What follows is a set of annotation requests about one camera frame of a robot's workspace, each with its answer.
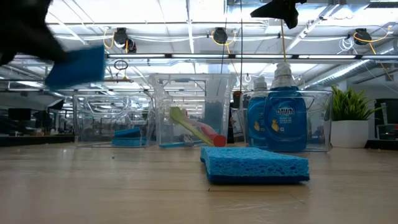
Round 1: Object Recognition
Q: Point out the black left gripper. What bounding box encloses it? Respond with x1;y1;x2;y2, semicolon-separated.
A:
0;0;70;66

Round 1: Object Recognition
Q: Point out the blue cellulose sponge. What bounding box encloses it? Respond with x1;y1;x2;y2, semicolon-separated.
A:
113;126;142;139
44;44;106;91
111;136;149;147
200;146;311;184

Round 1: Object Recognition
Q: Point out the blue Dawn dish soap bottle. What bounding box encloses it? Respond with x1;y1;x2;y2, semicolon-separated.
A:
263;61;308;152
247;76;271;149

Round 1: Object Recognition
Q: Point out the red handled dish brush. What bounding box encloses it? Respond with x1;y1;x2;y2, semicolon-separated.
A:
182;108;228;147

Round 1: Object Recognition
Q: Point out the green handled dish brush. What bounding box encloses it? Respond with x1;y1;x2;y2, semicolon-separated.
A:
169;106;218;147

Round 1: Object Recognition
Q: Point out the blue handled dish brush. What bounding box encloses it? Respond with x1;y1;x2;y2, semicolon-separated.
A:
159;141;206;149

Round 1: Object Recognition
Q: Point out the linear ceiling light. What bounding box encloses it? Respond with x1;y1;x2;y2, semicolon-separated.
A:
105;54;165;59
171;54;231;59
298;54;357;60
235;54;293;59

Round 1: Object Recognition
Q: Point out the clear acrylic organiser bin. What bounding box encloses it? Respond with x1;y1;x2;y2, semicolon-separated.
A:
73;93;155;147
242;90;333;152

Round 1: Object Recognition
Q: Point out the green artificial plant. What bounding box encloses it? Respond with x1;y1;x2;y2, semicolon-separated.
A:
330;85;382;122

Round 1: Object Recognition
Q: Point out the clear tapered storage box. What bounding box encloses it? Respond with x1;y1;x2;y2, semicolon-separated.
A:
149;73;238;149

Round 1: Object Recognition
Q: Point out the white plant pot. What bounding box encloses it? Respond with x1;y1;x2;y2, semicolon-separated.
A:
330;119;370;149

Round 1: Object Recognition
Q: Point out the black monitor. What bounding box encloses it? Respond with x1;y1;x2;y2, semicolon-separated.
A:
374;98;398;149

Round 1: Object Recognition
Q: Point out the yellow hanging cable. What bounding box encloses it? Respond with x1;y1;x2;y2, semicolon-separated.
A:
279;19;289;63

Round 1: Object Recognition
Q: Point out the black ceiling cable reel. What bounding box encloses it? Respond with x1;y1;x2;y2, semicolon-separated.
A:
211;27;230;45
112;27;137;54
353;27;370;46

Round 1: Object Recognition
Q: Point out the silver ventilation duct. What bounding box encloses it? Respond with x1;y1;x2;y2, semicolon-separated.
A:
303;58;377;91

